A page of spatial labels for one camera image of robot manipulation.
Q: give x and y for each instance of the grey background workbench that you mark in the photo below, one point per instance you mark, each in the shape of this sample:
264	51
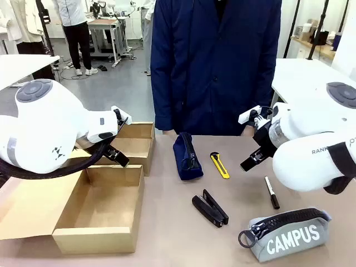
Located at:
103	25

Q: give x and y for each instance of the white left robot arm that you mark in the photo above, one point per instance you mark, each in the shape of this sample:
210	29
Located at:
41	125

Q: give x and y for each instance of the person in navy coat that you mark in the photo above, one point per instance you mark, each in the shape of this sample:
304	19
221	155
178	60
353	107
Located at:
211	69

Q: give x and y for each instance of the person's right hand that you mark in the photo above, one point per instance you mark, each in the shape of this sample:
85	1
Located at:
168	132

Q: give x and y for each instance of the thin black pole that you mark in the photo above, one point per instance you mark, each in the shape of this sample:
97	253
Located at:
290	30

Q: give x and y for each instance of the large brown cardboard box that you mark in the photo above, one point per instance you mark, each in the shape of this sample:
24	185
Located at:
94	239

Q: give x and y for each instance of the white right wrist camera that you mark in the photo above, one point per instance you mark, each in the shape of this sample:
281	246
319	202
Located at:
246	116

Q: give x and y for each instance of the small black box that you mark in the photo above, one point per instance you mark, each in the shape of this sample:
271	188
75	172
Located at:
322	38

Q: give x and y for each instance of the black stapler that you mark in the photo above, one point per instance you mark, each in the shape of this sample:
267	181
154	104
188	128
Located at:
211	212

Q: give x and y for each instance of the bystander in black trousers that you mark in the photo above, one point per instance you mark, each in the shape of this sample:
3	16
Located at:
76	36

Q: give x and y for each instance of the small brown cardboard box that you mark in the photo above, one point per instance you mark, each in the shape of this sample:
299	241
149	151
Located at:
139	155

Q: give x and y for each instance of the black and white marker pen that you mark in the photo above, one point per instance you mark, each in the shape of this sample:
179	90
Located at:
271	192

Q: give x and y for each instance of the bystander in grey trousers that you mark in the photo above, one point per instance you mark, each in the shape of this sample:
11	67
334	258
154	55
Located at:
147	33

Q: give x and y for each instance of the grey campus pencil case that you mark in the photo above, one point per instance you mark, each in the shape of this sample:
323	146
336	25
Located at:
292	242

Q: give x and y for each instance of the yellow utility knife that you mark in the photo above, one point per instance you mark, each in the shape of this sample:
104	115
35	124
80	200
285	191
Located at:
219	165

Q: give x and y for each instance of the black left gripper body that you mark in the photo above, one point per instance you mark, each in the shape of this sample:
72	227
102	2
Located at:
112	153

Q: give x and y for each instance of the white side table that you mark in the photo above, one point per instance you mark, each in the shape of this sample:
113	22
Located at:
300	75
22	66

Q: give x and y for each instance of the wooden wall shelf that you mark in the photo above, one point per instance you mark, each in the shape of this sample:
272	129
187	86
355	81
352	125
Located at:
324	51

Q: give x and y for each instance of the navy zipper pencil case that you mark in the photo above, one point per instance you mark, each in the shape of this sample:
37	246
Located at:
183	169

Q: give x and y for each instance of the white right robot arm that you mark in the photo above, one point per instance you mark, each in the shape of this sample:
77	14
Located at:
300	161

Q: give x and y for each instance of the black tripod pole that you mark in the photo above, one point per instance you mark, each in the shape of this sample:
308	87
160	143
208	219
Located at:
46	30
317	39

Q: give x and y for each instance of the dark blue bottle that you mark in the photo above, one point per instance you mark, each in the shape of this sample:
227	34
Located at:
337	41

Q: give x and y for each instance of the bystander in white coat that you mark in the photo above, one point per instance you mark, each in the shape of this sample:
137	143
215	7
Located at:
25	16

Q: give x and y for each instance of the person's left hand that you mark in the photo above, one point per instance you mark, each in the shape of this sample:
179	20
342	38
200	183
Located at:
247	132

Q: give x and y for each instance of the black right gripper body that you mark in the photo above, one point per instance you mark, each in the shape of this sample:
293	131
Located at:
264	137

